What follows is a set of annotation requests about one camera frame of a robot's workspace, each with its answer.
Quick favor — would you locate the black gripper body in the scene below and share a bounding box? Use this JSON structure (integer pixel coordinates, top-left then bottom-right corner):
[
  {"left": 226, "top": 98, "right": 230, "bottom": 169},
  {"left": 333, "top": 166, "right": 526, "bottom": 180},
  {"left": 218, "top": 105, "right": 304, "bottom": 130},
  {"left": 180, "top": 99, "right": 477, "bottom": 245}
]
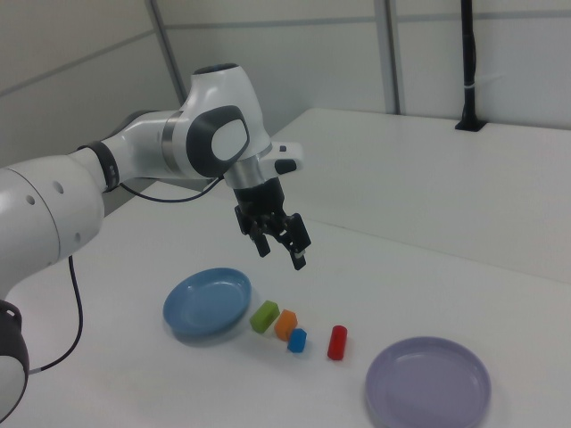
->
[{"left": 231, "top": 176, "right": 287, "bottom": 221}]

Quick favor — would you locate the green block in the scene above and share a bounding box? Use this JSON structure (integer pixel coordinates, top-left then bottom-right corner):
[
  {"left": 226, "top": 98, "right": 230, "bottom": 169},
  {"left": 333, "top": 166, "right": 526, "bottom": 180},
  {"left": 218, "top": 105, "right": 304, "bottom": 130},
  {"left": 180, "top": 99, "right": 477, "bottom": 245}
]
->
[{"left": 249, "top": 300, "right": 281, "bottom": 334}]

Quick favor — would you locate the orange block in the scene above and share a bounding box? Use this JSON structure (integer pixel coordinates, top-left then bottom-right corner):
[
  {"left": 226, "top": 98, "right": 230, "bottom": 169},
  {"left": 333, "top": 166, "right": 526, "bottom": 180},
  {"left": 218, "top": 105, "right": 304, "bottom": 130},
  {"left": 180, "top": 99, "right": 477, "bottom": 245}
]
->
[{"left": 274, "top": 309, "right": 299, "bottom": 342}]

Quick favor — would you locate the blue block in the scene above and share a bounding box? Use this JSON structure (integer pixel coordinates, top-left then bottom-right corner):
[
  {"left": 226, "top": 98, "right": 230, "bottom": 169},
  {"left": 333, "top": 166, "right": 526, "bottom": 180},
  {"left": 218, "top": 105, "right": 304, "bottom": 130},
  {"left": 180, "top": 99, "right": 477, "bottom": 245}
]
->
[{"left": 286, "top": 328, "right": 309, "bottom": 355}]

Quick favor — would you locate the red cylinder block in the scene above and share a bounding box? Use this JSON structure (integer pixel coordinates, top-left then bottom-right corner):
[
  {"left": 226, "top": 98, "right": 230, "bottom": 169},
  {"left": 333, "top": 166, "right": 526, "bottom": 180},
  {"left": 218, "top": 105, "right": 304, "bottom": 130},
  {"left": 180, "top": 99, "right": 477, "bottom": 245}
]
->
[{"left": 327, "top": 325, "right": 348, "bottom": 361}]

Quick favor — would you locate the blue plate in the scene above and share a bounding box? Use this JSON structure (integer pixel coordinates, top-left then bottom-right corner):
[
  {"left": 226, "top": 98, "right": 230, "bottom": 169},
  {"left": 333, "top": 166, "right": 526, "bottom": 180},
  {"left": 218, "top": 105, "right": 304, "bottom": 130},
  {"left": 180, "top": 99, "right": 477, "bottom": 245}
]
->
[{"left": 162, "top": 267, "right": 253, "bottom": 339}]

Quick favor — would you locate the purple plate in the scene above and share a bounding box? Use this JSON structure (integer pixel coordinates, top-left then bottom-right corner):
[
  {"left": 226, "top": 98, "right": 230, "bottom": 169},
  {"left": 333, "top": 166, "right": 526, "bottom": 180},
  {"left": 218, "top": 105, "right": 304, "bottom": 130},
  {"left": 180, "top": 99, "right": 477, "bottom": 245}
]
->
[{"left": 364, "top": 336, "right": 492, "bottom": 428}]

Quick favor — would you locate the black pole with clamp base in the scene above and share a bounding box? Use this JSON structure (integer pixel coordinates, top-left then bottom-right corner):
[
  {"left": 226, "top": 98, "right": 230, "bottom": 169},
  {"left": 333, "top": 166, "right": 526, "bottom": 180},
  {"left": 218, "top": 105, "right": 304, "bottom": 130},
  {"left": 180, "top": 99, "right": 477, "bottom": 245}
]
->
[{"left": 454, "top": 0, "right": 487, "bottom": 133}]

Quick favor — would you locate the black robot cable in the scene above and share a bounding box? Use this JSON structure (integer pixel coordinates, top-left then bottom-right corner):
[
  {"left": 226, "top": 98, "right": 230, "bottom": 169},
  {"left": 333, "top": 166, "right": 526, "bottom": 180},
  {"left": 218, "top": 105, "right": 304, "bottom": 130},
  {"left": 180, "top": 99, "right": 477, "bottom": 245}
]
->
[{"left": 29, "top": 176, "right": 224, "bottom": 375}]

